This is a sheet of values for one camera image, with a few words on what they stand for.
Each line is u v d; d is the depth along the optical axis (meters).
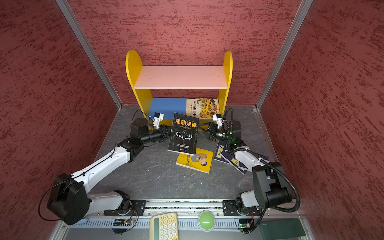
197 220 0.71
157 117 0.73
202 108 1.00
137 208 0.74
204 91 1.14
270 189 0.43
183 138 0.74
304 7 0.71
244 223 0.71
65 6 0.71
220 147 0.95
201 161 0.90
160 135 0.68
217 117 0.77
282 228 0.68
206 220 0.70
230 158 0.90
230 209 0.74
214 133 0.71
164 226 0.67
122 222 0.72
